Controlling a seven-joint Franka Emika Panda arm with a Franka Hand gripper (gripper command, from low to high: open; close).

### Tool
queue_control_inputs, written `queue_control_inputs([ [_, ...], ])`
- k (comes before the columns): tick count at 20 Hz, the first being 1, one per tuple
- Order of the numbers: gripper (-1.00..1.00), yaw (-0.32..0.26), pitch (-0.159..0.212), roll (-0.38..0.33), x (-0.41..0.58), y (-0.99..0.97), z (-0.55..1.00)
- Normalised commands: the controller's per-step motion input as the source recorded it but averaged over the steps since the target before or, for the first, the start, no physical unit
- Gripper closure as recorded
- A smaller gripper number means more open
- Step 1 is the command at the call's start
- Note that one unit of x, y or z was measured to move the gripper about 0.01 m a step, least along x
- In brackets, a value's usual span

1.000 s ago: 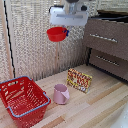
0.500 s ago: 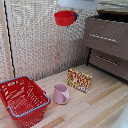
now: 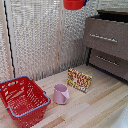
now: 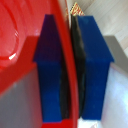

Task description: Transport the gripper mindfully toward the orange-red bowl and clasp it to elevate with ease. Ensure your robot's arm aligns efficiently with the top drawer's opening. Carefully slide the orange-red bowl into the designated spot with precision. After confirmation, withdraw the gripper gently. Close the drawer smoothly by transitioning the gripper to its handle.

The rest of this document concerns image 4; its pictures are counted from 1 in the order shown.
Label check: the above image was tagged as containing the red plate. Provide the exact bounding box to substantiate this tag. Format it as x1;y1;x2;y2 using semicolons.
0;0;84;128

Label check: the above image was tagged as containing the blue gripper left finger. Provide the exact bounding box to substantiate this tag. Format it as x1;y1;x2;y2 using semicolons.
32;13;73;123

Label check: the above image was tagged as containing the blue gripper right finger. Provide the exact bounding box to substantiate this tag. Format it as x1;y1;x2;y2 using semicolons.
71;14;115;120

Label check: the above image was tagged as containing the yellow red snack box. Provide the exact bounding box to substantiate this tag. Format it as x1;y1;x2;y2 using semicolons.
68;1;86;18

